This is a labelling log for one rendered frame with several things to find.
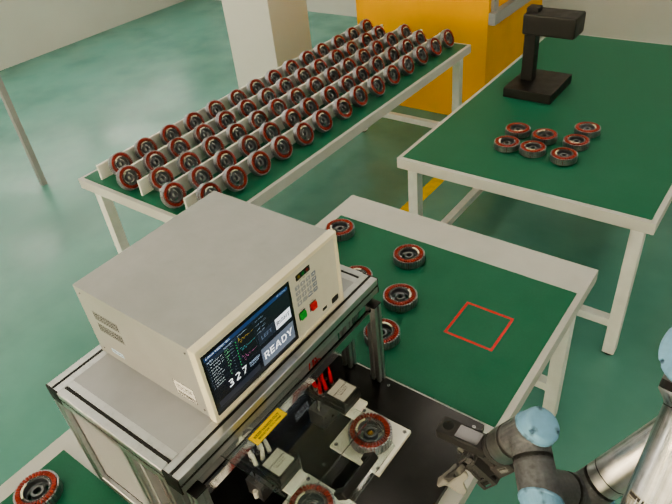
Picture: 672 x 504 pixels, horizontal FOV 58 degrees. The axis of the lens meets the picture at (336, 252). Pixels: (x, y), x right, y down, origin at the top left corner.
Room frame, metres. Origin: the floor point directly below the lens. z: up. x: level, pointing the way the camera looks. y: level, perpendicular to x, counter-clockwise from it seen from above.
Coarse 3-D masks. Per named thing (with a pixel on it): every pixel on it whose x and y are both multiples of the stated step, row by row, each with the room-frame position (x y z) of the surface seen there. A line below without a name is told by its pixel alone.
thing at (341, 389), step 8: (328, 384) 1.05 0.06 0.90; (336, 384) 1.03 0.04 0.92; (344, 384) 1.02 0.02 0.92; (352, 384) 1.02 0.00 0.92; (328, 392) 1.00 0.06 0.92; (336, 392) 1.00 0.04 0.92; (344, 392) 1.00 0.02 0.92; (352, 392) 1.00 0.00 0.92; (360, 392) 1.01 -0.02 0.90; (344, 400) 0.97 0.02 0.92; (352, 400) 0.99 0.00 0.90; (360, 400) 1.00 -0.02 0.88; (360, 408) 0.98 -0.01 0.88
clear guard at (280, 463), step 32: (288, 416) 0.83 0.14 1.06; (320, 416) 0.82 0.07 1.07; (352, 416) 0.81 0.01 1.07; (256, 448) 0.76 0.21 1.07; (288, 448) 0.75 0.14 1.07; (320, 448) 0.74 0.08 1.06; (352, 448) 0.74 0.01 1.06; (384, 448) 0.76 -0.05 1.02; (288, 480) 0.68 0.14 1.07; (320, 480) 0.67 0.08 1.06
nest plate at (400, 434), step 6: (366, 408) 1.05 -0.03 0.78; (390, 420) 1.00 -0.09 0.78; (396, 426) 0.98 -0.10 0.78; (402, 426) 0.98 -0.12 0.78; (396, 432) 0.97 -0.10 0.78; (402, 432) 0.96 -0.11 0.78; (408, 432) 0.96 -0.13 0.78; (396, 438) 0.95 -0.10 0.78; (402, 438) 0.95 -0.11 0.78; (396, 444) 0.93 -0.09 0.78; (402, 444) 0.93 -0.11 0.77; (396, 450) 0.91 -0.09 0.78; (390, 456) 0.90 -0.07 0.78; (384, 462) 0.88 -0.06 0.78; (384, 468) 0.87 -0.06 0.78; (378, 474) 0.85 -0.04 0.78
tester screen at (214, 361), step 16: (272, 304) 0.95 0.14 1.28; (288, 304) 0.99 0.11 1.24; (256, 320) 0.91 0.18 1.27; (272, 320) 0.94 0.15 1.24; (288, 320) 0.98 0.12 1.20; (240, 336) 0.88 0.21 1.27; (256, 336) 0.91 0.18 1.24; (272, 336) 0.94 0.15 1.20; (224, 352) 0.84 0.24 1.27; (240, 352) 0.87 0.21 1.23; (256, 352) 0.90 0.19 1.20; (208, 368) 0.81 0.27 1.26; (224, 368) 0.83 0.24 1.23; (240, 368) 0.86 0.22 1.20; (224, 384) 0.83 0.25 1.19
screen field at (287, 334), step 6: (288, 324) 0.98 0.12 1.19; (282, 330) 0.96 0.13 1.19; (288, 330) 0.97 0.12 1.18; (294, 330) 0.99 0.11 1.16; (276, 336) 0.95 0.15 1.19; (282, 336) 0.96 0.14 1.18; (288, 336) 0.97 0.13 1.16; (294, 336) 0.98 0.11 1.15; (270, 342) 0.93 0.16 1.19; (276, 342) 0.94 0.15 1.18; (282, 342) 0.96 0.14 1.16; (288, 342) 0.97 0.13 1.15; (264, 348) 0.92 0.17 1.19; (270, 348) 0.93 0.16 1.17; (276, 348) 0.94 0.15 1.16; (282, 348) 0.95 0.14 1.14; (264, 354) 0.91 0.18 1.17; (270, 354) 0.93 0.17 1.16; (276, 354) 0.94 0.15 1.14; (264, 360) 0.91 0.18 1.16; (270, 360) 0.92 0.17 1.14
